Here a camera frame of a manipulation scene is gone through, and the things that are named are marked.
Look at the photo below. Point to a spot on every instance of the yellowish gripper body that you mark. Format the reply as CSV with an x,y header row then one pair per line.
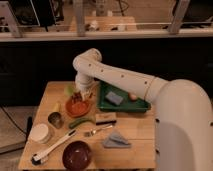
x,y
85,94

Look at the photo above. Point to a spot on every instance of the dark red grape bunch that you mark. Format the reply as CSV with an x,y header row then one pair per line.
x,y
76,97

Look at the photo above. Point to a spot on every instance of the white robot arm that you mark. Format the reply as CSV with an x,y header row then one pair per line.
x,y
183,111

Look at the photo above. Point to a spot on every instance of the orange red bowl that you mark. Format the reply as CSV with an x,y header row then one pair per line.
x,y
78,109

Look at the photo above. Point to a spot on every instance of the dark maroon bowl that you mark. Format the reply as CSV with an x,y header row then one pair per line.
x,y
77,156

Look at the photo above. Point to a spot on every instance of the light green cup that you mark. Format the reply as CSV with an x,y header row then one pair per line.
x,y
69,90

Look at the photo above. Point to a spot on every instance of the blue sponge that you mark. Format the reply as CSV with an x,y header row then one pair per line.
x,y
114,98

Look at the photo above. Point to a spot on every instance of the yellow banana piece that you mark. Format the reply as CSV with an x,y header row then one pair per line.
x,y
57,107

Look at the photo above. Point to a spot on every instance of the green cucumber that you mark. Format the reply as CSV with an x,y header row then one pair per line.
x,y
79,121

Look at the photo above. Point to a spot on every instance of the steel measuring cup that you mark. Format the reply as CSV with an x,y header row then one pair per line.
x,y
55,119

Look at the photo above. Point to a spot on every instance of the silver fork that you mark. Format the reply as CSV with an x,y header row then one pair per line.
x,y
95,131

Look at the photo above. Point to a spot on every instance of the red yellow peach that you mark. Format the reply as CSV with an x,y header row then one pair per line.
x,y
132,97

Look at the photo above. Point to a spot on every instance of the green plastic tray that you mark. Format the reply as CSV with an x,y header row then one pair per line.
x,y
127,105

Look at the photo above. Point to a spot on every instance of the grey folded cloth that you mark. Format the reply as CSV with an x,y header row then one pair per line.
x,y
116,140

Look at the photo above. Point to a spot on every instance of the white round container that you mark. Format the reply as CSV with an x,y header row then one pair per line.
x,y
40,133

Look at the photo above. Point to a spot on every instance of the white dish brush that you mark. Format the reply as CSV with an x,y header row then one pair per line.
x,y
39,157

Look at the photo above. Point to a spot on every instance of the wooden block with black handle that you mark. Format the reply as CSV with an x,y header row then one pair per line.
x,y
104,118

